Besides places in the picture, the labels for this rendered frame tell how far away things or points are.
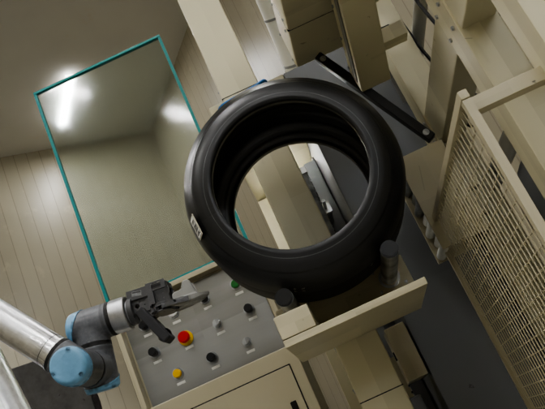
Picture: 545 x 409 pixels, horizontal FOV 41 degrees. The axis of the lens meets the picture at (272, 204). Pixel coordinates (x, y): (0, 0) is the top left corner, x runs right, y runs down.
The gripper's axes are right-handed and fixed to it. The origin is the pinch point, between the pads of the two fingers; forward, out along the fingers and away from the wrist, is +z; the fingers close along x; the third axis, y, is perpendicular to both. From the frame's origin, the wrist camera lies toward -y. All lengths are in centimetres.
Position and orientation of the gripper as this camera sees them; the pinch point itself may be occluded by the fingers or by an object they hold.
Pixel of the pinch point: (204, 296)
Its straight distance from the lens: 191.7
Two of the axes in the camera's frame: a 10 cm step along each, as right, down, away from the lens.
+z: 9.5, -3.1, -0.5
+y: -2.8, -9.0, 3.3
